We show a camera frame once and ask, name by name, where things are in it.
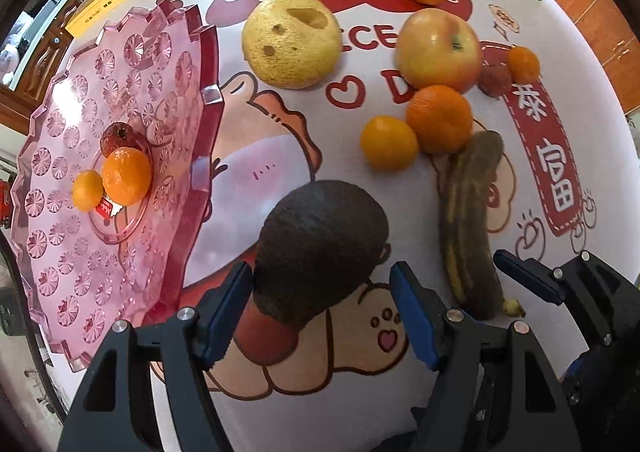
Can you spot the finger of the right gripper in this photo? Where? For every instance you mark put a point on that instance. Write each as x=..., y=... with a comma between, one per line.
x=531, y=274

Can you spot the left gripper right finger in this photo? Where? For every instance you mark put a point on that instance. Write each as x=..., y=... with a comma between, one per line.
x=495, y=388

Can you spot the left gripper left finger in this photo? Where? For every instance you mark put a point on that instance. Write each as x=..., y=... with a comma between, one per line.
x=113, y=409

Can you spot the overripe brown banana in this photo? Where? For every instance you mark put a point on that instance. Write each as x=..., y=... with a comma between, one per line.
x=463, y=237

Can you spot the large orange mandarin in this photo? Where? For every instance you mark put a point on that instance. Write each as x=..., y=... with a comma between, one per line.
x=441, y=118

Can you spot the red lychee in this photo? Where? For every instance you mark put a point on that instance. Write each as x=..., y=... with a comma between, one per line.
x=116, y=136
x=495, y=80

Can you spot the small orange mandarin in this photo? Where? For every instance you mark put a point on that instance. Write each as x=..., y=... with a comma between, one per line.
x=389, y=144

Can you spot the dark avocado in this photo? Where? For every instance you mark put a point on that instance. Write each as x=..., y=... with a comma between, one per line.
x=316, y=247

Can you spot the red yellow apple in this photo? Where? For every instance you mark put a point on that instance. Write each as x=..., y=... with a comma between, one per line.
x=437, y=47

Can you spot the yellow pear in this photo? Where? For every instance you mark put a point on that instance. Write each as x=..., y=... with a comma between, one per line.
x=291, y=44

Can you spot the pink plastic fruit bowl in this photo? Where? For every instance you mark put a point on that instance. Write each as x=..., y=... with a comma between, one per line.
x=156, y=70

